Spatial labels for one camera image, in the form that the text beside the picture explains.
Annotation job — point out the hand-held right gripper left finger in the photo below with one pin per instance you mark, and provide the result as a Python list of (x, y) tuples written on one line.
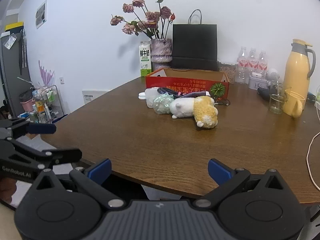
[(101, 171)]

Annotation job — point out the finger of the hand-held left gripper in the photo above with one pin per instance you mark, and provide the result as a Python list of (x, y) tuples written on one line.
[(41, 129), (67, 155)]

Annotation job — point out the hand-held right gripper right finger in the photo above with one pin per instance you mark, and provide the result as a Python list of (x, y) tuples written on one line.
[(220, 172)]

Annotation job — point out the yellow plush toy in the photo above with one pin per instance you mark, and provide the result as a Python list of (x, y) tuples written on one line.
[(205, 112)]

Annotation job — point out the white plush toy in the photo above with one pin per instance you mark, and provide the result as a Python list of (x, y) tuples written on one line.
[(182, 106)]

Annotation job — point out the clear plastic bag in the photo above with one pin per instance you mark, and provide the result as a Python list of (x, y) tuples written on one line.
[(161, 103)]

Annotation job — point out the translucent plastic jar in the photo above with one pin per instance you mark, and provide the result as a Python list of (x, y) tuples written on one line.
[(151, 96)]

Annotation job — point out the red cardboard box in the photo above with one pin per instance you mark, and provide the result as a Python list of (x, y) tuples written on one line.
[(185, 86)]

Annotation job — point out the metal storage rack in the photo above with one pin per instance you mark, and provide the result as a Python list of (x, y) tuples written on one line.
[(47, 105)]

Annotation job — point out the pink bin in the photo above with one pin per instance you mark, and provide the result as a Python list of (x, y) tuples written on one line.
[(27, 105)]

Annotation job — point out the grey refrigerator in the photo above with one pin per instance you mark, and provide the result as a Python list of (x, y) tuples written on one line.
[(10, 75)]

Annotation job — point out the white round lid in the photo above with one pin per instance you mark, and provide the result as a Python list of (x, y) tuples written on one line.
[(142, 96)]

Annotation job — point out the clear glass beaker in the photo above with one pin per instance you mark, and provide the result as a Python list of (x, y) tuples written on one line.
[(276, 105)]

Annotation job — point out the black handheld appliance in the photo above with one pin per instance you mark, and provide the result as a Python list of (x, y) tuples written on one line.
[(264, 93)]

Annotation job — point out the white metal tin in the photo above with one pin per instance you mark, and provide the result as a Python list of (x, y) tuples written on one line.
[(257, 83)]

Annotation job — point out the yellow mug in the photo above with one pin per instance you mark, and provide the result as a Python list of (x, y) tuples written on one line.
[(292, 106)]

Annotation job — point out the glass jar of grains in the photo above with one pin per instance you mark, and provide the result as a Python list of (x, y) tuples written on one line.
[(227, 72)]

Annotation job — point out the white earbud case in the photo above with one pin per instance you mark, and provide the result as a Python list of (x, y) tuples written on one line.
[(256, 75)]

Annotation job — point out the yellow black box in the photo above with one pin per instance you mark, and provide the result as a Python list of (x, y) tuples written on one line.
[(15, 26)]

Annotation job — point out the white green milk carton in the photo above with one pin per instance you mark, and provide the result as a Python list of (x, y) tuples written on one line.
[(145, 60)]

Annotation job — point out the black paper bag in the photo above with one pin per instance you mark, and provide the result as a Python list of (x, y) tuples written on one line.
[(195, 47)]

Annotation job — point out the yellow thermos jug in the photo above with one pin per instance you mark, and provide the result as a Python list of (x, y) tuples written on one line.
[(297, 70)]

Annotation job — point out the purple white ribbed vase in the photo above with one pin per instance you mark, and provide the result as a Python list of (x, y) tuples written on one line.
[(161, 51)]

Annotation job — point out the dried pink rose bouquet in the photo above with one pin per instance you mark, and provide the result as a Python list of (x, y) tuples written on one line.
[(152, 17)]

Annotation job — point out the purple flower wall sticker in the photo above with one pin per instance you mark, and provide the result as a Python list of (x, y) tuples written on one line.
[(45, 73)]

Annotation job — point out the white wall panel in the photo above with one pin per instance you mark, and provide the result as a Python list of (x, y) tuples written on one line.
[(94, 96)]

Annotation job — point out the white round camera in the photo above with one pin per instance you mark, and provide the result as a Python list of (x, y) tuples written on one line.
[(272, 74)]

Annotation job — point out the wall poster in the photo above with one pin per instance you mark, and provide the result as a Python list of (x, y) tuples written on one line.
[(41, 14)]

